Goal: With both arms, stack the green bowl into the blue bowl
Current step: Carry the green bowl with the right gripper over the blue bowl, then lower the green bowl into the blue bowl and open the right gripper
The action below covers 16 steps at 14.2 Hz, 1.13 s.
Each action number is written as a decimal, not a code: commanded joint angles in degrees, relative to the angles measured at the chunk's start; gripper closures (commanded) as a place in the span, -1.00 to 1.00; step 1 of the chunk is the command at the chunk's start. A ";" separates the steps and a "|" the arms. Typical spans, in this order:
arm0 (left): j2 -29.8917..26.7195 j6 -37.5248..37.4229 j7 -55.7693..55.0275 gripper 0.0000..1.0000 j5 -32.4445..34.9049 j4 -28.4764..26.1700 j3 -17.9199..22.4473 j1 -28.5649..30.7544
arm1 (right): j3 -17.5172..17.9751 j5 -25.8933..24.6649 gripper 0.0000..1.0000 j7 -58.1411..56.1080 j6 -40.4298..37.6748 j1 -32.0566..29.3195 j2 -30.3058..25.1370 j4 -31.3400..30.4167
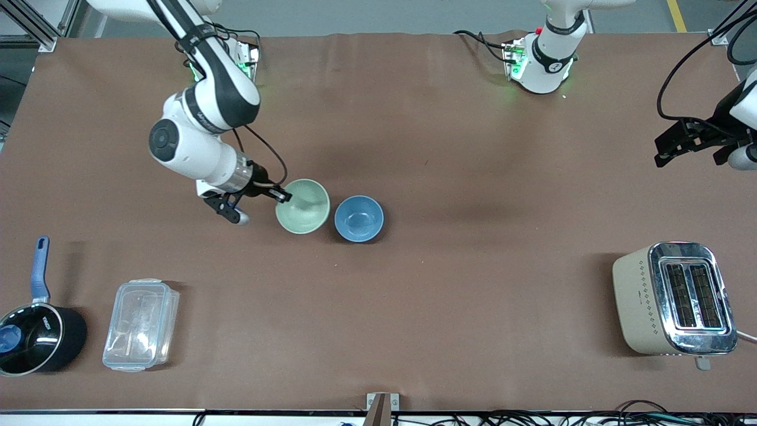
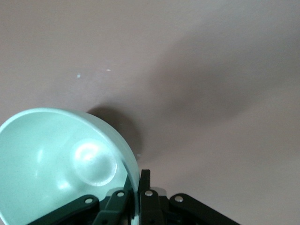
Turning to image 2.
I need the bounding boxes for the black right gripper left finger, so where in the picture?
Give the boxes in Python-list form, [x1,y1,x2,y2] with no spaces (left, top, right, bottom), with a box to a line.
[28,188,132,225]

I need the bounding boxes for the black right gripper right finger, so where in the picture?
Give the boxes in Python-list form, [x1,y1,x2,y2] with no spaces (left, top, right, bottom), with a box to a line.
[137,168,240,225]

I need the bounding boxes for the green bowl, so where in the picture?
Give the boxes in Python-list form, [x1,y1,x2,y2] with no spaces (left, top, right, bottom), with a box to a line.
[0,107,139,225]

